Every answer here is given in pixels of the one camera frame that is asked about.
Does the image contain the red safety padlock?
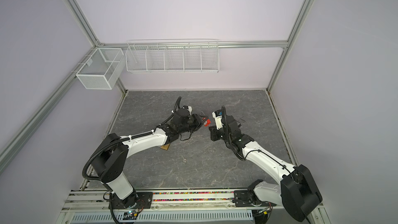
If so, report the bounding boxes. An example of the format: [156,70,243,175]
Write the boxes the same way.
[202,117,211,127]

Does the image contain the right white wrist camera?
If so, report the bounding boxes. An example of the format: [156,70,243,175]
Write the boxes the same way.
[212,110,223,130]

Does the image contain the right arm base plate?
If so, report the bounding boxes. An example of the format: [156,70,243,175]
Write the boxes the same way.
[232,190,276,207]

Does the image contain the white vented cable duct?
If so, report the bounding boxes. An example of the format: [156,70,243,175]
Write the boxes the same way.
[69,210,255,224]

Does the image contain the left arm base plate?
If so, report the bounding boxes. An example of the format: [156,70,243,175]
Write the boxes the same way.
[110,192,153,209]

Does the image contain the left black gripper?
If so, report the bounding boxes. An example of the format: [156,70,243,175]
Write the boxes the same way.
[179,114,209,135]

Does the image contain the aluminium front rail frame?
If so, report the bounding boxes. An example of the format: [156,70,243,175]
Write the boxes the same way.
[55,187,330,224]

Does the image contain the brass padlock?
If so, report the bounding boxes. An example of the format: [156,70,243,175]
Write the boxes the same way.
[160,144,170,150]

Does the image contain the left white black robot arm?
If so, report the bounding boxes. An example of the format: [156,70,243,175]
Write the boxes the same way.
[81,97,208,208]

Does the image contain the long white wire basket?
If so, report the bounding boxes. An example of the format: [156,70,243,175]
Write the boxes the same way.
[125,39,220,73]

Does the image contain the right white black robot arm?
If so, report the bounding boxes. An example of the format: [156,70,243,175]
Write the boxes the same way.
[209,107,323,222]

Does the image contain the white mesh box basket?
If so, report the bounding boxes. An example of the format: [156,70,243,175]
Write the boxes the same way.
[76,48,125,90]

